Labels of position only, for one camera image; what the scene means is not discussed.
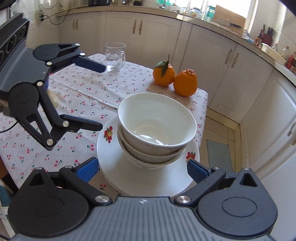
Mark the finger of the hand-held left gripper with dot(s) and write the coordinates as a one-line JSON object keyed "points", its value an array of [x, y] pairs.
{"points": [[92, 64], [85, 124]]}

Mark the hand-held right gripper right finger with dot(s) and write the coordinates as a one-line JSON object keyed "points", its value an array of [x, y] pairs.
{"points": [[196, 170]]}

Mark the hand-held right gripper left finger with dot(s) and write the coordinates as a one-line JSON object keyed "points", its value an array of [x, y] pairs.
{"points": [[89, 169]]}

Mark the white fruit print plate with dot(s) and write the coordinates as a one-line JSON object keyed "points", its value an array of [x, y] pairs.
{"points": [[115, 190], [106, 179], [161, 180]]}

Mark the white ceramic bowl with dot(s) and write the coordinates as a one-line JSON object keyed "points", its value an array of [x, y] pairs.
{"points": [[148, 165], [150, 113], [143, 156]]}

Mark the person's left hand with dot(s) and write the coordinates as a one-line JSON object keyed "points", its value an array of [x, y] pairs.
{"points": [[53, 99]]}

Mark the clear glass mug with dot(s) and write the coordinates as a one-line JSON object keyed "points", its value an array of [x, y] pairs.
{"points": [[114, 56]]}

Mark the grey green floor mat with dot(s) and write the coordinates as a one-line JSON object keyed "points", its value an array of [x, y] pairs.
{"points": [[219, 155]]}

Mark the cherry print tablecloth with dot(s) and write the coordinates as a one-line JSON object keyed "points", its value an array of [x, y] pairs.
{"points": [[81, 92]]}

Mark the white power strip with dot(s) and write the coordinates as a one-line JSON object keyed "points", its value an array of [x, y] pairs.
{"points": [[41, 15]]}

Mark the orange with green leaf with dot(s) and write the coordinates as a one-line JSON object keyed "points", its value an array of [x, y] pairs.
{"points": [[163, 75]]}

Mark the bumpy orange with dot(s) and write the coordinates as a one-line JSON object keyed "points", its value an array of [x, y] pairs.
{"points": [[186, 83]]}

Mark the metal kitchen faucet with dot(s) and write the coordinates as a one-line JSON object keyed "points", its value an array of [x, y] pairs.
{"points": [[160, 5]]}

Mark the teal water bottle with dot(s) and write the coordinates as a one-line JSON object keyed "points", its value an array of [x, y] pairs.
{"points": [[211, 14]]}

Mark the white plastic tray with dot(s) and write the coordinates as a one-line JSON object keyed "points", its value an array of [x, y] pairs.
{"points": [[272, 54]]}

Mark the dark sauce bottle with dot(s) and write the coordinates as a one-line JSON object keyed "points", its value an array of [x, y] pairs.
{"points": [[257, 39]]}

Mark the red sauce bottle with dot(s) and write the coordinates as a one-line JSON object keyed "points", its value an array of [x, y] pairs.
{"points": [[291, 60]]}

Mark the clear plastic bottle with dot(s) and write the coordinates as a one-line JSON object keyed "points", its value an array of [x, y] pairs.
{"points": [[274, 47], [285, 52]]}

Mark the brown cutting board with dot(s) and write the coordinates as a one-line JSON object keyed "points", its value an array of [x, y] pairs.
{"points": [[229, 14]]}

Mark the dark knife block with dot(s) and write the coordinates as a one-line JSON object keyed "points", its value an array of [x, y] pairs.
{"points": [[269, 37]]}

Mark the kitchen window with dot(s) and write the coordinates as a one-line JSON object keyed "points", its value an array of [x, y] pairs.
{"points": [[253, 7]]}

